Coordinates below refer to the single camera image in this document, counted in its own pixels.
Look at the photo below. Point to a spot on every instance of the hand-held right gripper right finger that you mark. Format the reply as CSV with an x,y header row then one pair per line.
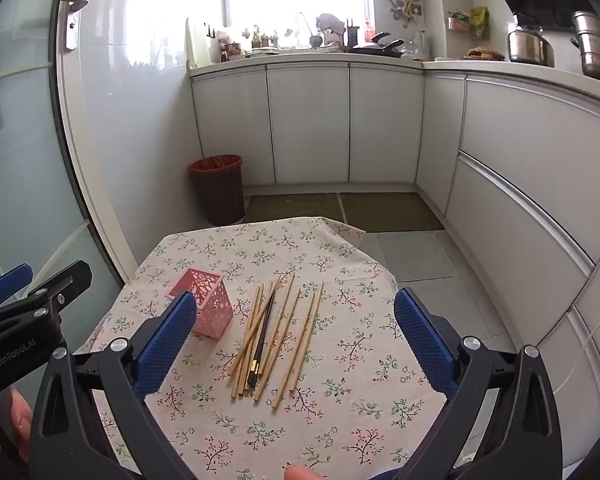
x,y
425,340

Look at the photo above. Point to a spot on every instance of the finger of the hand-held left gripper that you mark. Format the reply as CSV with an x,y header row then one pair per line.
x,y
70,277
10,280

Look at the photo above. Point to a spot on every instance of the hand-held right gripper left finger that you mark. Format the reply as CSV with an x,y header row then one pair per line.
x,y
165,345

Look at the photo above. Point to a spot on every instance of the pink perforated plastic basket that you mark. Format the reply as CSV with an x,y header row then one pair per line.
x,y
212,305

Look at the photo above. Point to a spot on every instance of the bunch of bamboo chopsticks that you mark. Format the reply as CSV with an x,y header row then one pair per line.
x,y
247,345

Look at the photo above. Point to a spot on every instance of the black chopstick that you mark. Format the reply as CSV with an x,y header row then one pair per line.
x,y
266,320
258,345

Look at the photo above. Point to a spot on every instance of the person's left hand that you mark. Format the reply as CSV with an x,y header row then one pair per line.
x,y
21,420

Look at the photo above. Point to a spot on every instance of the person's right hand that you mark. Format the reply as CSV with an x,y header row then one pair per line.
x,y
302,474

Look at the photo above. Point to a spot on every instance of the floral tablecloth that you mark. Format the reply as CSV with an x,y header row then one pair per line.
x,y
330,410

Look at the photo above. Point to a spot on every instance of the olive floor mat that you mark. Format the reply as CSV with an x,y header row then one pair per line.
x,y
295,207
390,212

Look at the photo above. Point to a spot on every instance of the frosted glass door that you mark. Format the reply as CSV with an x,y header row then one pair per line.
x,y
20,135

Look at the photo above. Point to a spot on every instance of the brown trash bin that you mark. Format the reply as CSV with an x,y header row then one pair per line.
x,y
220,195

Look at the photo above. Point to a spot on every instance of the white base cabinet with drawers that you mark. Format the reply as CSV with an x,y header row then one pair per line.
x,y
520,160

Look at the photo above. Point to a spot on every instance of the white base cabinet under window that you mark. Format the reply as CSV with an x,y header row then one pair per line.
x,y
310,120

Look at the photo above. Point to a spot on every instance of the white cutting board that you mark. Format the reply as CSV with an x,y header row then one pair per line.
x,y
200,45

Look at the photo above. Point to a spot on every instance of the black frying pan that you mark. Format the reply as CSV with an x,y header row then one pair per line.
x,y
377,47

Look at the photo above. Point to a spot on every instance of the round steel pot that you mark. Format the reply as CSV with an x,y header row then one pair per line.
x,y
530,47

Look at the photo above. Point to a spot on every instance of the yellow green bag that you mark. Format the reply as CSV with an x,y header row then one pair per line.
x,y
479,22

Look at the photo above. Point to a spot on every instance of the tall steel stockpot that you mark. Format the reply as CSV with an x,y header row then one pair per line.
x,y
597,45

